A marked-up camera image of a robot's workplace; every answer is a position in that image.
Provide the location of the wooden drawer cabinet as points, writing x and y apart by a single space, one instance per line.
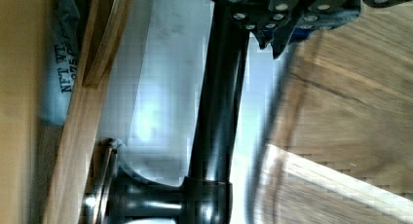
340 151

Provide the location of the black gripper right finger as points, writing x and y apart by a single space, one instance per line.
285 35

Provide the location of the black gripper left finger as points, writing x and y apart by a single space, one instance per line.
263 36

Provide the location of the wooden drawer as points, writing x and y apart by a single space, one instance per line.
23 50

